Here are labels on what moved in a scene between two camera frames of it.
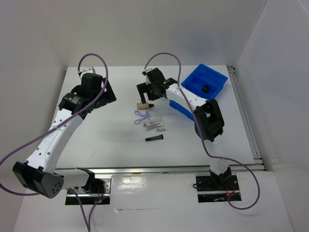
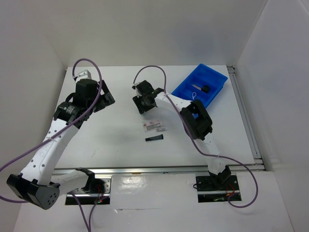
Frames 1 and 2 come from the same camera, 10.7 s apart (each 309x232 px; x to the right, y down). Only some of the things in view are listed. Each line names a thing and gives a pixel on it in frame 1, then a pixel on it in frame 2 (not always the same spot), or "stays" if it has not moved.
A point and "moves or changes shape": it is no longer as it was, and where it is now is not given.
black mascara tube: x=158 y=137 stays
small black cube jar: x=205 y=88 stays
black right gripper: x=143 y=88 -> x=136 y=100
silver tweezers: x=161 y=129 stays
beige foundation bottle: x=141 y=106 moves or changes shape
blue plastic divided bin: x=204 y=82 stays
